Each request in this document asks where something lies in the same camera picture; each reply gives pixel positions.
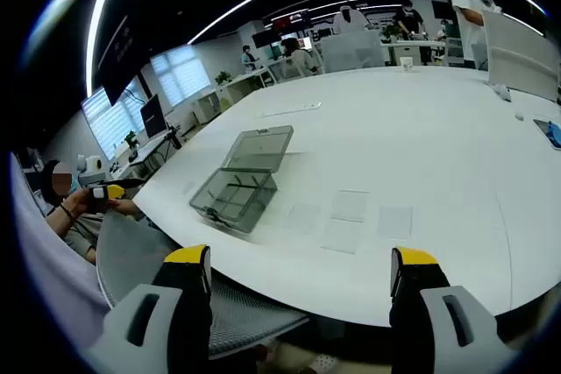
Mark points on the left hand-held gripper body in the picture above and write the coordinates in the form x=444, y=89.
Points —
x=92, y=170

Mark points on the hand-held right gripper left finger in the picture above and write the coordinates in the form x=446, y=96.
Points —
x=184, y=304

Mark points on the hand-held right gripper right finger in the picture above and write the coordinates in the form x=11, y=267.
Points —
x=416, y=312

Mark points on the grey transparent dual guide fixture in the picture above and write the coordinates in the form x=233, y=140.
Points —
x=258, y=146

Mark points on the person's left hand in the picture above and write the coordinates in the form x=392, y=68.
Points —
x=79, y=205

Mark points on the white side desk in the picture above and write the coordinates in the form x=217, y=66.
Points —
x=144, y=150

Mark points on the small potted plant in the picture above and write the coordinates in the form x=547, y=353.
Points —
x=131, y=142

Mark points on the window with blinds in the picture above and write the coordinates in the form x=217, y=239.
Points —
x=105, y=124
x=179, y=74

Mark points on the grey mesh chair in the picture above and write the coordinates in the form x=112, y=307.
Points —
x=140, y=242

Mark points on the dark computer monitor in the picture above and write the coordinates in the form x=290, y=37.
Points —
x=153, y=115

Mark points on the operator in white shirt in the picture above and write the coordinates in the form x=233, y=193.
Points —
x=48, y=260

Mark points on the hanging dark display screen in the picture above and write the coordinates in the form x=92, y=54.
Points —
x=118, y=63

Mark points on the white cabinet counter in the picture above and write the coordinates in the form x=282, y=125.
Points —
x=232, y=93

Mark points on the leafy potted plant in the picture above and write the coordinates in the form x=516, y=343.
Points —
x=222, y=78

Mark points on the black background monitor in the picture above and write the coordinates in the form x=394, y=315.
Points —
x=265, y=37

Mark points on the blue flat object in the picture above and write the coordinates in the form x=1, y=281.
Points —
x=550, y=133

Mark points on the small white object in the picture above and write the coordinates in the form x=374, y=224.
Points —
x=502, y=91

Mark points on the white paper cup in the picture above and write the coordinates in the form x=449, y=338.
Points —
x=406, y=65

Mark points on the white mesh office chair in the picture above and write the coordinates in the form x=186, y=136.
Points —
x=350, y=52
x=521, y=58

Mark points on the red wall screen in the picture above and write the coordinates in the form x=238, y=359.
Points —
x=291, y=19

